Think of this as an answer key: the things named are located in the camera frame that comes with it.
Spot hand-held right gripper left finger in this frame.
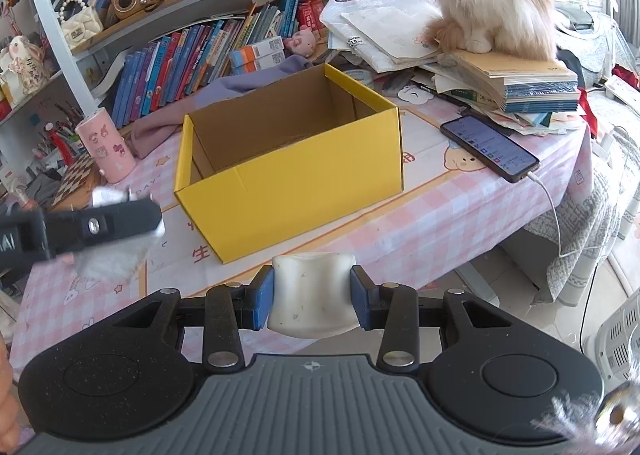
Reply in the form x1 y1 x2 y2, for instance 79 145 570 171
102 267 277 370

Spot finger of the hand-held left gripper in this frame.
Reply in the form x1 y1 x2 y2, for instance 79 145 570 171
42 197 165 254

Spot white power adapter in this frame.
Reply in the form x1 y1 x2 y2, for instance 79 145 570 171
267 251 361 338

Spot orange and white small box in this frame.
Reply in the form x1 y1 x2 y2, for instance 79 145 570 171
230 37 285 62
232 54 286 76

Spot white fan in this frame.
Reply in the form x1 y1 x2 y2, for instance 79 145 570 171
582 287 640 382

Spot pink stickered cylinder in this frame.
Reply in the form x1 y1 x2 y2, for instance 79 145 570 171
75 107 137 184

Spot row of colourful books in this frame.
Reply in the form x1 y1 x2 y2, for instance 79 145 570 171
110 0 301 128

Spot wooden chessboard box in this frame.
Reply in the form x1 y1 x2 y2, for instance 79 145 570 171
50 152 98 208

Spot white charging cable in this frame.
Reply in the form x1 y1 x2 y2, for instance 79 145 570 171
525 174 608 258

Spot yellow cardboard box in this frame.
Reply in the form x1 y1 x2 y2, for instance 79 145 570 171
173 63 405 264

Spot red tassel ornament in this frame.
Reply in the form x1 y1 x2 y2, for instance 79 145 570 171
52 127 73 166

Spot pile of papers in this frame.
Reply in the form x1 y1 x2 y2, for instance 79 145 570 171
320 0 446 74

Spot stack of notebooks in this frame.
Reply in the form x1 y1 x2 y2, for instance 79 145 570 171
435 50 584 116

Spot pink checked tablecloth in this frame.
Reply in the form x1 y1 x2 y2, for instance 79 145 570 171
10 85 593 376

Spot white bookshelf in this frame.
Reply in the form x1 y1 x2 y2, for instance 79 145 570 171
0 0 401 136

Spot black smartphone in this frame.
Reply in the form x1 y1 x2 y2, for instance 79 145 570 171
440 115 541 183

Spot white power strip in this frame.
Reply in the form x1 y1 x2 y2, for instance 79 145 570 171
602 75 640 108

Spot grey patterned blanket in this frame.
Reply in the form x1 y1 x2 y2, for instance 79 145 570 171
525 10 640 306

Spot pink pig plush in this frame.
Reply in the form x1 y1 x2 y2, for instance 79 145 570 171
282 27 318 58

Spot white quilted purse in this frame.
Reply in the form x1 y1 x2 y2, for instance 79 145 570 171
57 0 104 50

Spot cups of pens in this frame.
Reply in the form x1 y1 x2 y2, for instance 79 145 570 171
27 117 83 173

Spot row of red thick books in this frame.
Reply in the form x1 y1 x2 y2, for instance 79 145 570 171
292 0 372 43

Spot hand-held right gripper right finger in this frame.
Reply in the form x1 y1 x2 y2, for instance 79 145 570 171
349 266 521 371

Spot purple and pink cloth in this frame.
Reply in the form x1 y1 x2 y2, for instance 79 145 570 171
130 55 313 160

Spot person's left hand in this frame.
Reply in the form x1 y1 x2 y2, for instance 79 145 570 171
0 335 24 453

